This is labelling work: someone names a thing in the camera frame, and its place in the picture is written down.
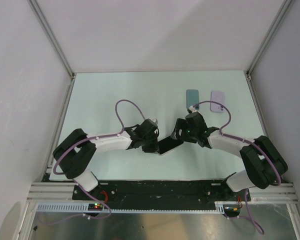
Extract clear phone case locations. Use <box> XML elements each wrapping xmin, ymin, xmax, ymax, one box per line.
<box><xmin>157</xmin><ymin>136</ymin><xmax>185</xmax><ymax>157</ymax></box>

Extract purple phone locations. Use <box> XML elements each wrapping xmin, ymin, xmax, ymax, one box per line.
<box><xmin>210</xmin><ymin>90</ymin><xmax>225</xmax><ymax>113</ymax></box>

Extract white phone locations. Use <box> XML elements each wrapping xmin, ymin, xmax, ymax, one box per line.
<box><xmin>158</xmin><ymin>136</ymin><xmax>184</xmax><ymax>155</ymax></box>

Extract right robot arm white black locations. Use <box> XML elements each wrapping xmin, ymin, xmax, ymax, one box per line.
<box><xmin>171</xmin><ymin>112</ymin><xmax>288</xmax><ymax>201</ymax></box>

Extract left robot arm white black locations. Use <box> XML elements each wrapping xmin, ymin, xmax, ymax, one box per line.
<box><xmin>52</xmin><ymin>118</ymin><xmax>159</xmax><ymax>200</ymax></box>

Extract teal phone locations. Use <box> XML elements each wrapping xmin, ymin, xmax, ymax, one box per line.
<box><xmin>186</xmin><ymin>89</ymin><xmax>200</xmax><ymax>110</ymax></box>

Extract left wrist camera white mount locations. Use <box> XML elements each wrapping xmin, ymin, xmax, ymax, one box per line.
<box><xmin>151</xmin><ymin>118</ymin><xmax>158</xmax><ymax>125</ymax></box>

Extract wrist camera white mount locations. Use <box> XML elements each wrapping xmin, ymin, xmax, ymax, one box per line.
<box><xmin>187</xmin><ymin>105</ymin><xmax>197</xmax><ymax>114</ymax></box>
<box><xmin>151</xmin><ymin>118</ymin><xmax>158</xmax><ymax>125</ymax></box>

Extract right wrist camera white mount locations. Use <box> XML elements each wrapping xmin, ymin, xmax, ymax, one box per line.
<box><xmin>187</xmin><ymin>105</ymin><xmax>197</xmax><ymax>114</ymax></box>

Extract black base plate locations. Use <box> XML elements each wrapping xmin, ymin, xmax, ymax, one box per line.
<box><xmin>72</xmin><ymin>180</ymin><xmax>251</xmax><ymax>211</ymax></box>

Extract white slotted cable duct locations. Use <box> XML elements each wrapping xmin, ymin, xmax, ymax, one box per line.
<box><xmin>36</xmin><ymin>202</ymin><xmax>225</xmax><ymax>214</ymax></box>

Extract aluminium frame rail front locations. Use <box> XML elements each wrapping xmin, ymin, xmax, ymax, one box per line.
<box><xmin>27</xmin><ymin>181</ymin><xmax>299</xmax><ymax>204</ymax></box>

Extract right aluminium corner post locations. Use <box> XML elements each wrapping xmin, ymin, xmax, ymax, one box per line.
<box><xmin>245</xmin><ymin>0</ymin><xmax>295</xmax><ymax>81</ymax></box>

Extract aluminium corner post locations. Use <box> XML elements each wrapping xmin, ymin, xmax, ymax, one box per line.
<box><xmin>27</xmin><ymin>0</ymin><xmax>75</xmax><ymax>81</ymax></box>
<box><xmin>245</xmin><ymin>0</ymin><xmax>295</xmax><ymax>81</ymax></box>

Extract left aluminium corner post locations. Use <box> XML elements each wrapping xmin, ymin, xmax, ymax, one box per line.
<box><xmin>27</xmin><ymin>0</ymin><xmax>75</xmax><ymax>81</ymax></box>

